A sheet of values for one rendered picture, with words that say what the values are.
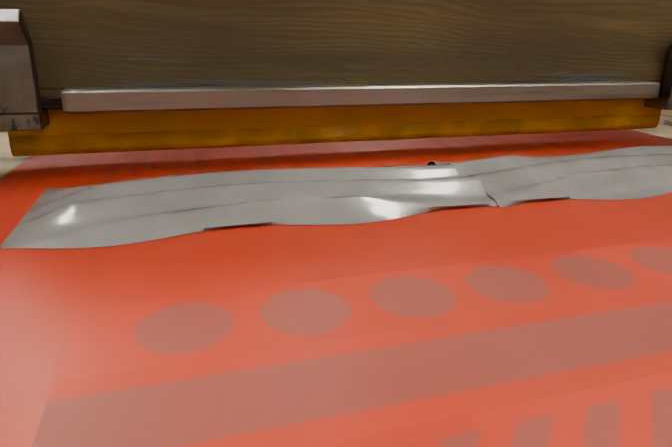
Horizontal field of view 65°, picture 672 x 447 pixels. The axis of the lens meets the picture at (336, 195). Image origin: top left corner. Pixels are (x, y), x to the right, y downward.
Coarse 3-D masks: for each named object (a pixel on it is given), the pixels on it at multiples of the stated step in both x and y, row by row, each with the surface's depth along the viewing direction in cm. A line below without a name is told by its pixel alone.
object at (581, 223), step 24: (384, 144) 33; (408, 144) 33; (432, 144) 34; (456, 144) 34; (480, 144) 34; (504, 144) 34; (528, 144) 34; (552, 144) 34; (576, 144) 34; (600, 144) 34; (624, 144) 35; (648, 144) 35; (528, 216) 20; (552, 216) 20; (576, 216) 21; (600, 216) 21; (624, 216) 21; (648, 216) 21; (576, 240) 18; (600, 240) 18; (624, 240) 18; (648, 240) 18
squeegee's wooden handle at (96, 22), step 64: (0, 0) 23; (64, 0) 24; (128, 0) 25; (192, 0) 26; (256, 0) 26; (320, 0) 27; (384, 0) 28; (448, 0) 29; (512, 0) 30; (576, 0) 32; (640, 0) 33; (64, 64) 25; (128, 64) 26; (192, 64) 26; (256, 64) 27; (320, 64) 28; (384, 64) 29; (448, 64) 30; (512, 64) 32; (576, 64) 33; (640, 64) 34
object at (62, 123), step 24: (72, 120) 26; (96, 120) 27; (120, 120) 27; (144, 120) 27; (168, 120) 28; (192, 120) 28; (216, 120) 28; (240, 120) 29; (264, 120) 29; (288, 120) 30; (312, 120) 30; (336, 120) 30; (360, 120) 31; (384, 120) 31; (408, 120) 32; (432, 120) 32; (456, 120) 33
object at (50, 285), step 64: (0, 192) 22; (0, 256) 16; (64, 256) 16; (128, 256) 16; (192, 256) 16; (256, 256) 16; (320, 256) 16; (384, 256) 17; (448, 256) 17; (512, 256) 17; (0, 320) 13; (64, 320) 13; (0, 384) 10
